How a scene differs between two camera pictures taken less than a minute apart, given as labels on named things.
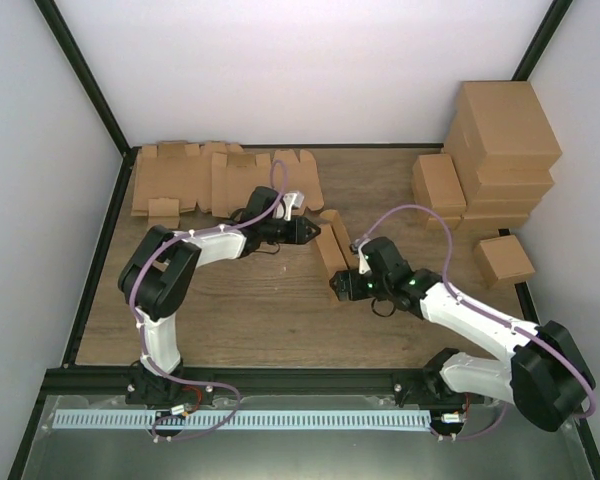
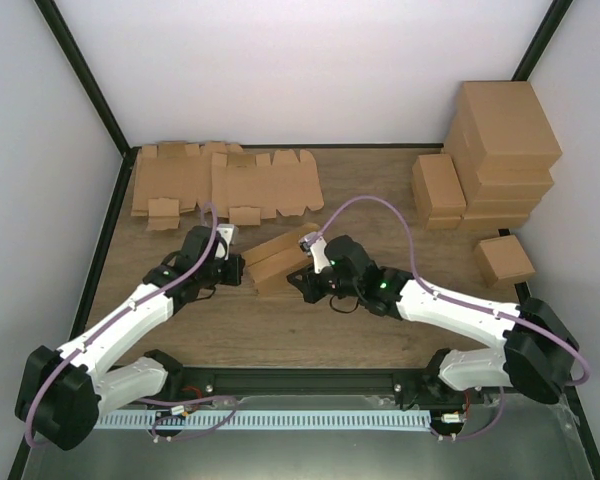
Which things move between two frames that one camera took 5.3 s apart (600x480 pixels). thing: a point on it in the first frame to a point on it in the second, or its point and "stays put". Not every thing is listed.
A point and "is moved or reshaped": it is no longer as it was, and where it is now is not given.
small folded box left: (438, 188) stays put
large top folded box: (499, 125) stays put
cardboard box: (334, 244) is moved or reshaped
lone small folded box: (502, 261) stays put
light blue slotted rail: (242, 419) stays put
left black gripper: (299, 231) to (237, 268)
